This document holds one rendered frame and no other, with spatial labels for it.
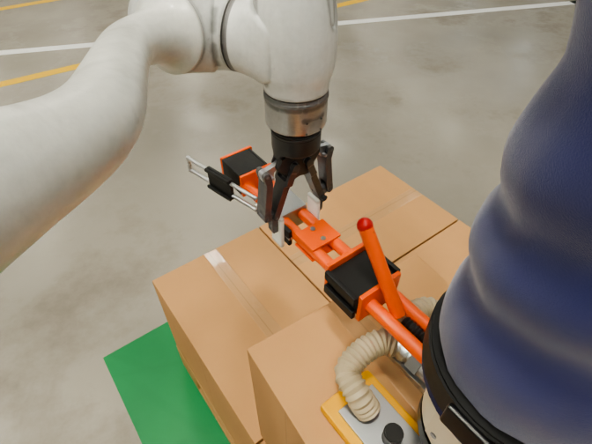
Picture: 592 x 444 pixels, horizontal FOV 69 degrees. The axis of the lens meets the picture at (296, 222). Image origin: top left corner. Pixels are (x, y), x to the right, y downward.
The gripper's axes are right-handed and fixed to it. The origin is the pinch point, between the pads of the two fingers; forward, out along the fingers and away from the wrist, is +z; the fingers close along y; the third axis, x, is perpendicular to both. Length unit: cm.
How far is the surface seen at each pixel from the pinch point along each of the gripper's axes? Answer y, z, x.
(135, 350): -34, 107, 66
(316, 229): 1.0, -1.4, -4.7
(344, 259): -0.2, -2.5, -13.3
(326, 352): -6.6, 13.0, -18.1
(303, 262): 22, 53, 27
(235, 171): -2.7, -2.2, 16.5
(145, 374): -35, 107, 53
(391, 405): -5.0, 10.5, -31.6
